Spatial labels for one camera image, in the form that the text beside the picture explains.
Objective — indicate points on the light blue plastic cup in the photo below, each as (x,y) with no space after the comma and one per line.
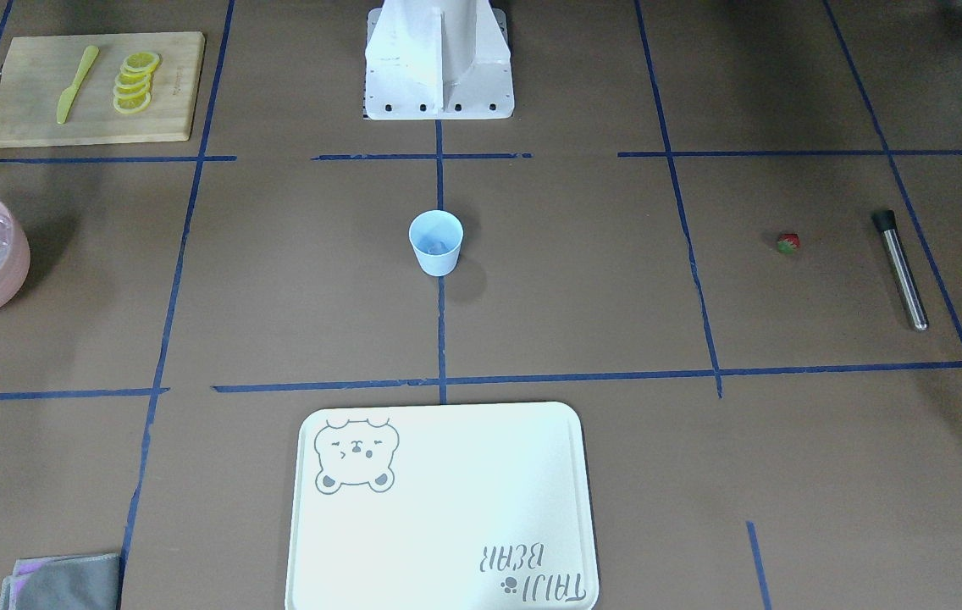
(436,238)

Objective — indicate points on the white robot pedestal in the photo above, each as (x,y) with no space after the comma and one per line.
(438,60)

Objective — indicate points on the red strawberry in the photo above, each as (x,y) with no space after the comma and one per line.
(788,243)

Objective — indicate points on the grey folded cloth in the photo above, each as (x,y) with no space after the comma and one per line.
(84,581)

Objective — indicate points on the cream bear tray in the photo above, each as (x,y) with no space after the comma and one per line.
(469,506)

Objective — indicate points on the steel muddler black tip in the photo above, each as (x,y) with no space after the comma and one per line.
(887,227)

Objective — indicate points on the lemon slices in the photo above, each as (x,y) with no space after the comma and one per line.
(132,87)

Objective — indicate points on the yellow plastic knife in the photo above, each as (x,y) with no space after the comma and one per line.
(70,93)

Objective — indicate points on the wooden cutting board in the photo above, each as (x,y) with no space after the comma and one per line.
(37,69)

